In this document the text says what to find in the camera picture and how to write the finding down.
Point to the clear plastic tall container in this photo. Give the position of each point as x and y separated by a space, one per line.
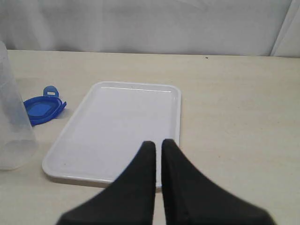
17 140

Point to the white backdrop curtain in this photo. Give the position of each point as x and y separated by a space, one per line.
230 27

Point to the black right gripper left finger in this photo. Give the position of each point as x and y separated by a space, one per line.
129 200

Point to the white plastic tray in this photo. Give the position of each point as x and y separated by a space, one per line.
108 127

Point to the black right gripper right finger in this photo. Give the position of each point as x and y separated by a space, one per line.
190 198

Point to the blue plastic container lid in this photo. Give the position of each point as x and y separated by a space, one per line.
42 109

